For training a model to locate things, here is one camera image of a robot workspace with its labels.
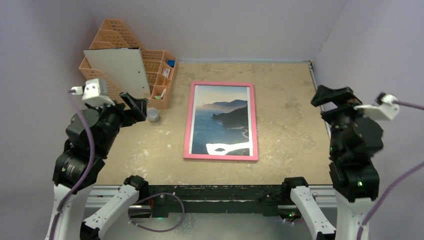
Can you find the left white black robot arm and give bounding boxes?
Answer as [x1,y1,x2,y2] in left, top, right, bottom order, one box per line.
[46,92,149,240]

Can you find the blue item in organizer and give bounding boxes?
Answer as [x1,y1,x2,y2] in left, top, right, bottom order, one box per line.
[166,59,176,68]

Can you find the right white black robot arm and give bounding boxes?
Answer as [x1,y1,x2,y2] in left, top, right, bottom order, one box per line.
[280,85,384,240]

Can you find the grey board in organizer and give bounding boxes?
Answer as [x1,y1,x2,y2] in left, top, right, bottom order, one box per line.
[83,47,150,98]

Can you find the green white small items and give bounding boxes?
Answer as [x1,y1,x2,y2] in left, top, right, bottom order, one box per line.
[155,88,167,100]

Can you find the red white small box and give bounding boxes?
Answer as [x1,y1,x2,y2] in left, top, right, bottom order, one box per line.
[161,68,171,79]

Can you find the orange plastic desk organizer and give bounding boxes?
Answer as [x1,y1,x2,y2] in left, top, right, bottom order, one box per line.
[79,18,177,109]

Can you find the blue mountain photo print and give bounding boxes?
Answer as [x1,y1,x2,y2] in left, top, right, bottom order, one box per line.
[187,84,253,157]

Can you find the pink wooden photo frame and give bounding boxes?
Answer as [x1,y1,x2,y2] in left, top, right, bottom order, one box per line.
[183,81,259,162]

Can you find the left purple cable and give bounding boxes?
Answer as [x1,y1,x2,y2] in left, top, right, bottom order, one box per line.
[47,89,97,240]

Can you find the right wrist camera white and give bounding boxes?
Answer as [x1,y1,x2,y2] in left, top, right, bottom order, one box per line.
[353,92,400,121]

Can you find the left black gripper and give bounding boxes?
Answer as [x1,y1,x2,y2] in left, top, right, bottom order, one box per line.
[87,90,148,155]

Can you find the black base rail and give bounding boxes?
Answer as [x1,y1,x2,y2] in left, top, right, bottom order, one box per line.
[141,184,296,218]

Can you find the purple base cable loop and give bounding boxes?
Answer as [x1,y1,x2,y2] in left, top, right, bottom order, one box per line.
[127,192,185,233]

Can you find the small clear round jar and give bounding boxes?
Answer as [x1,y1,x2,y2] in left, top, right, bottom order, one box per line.
[146,107,160,123]

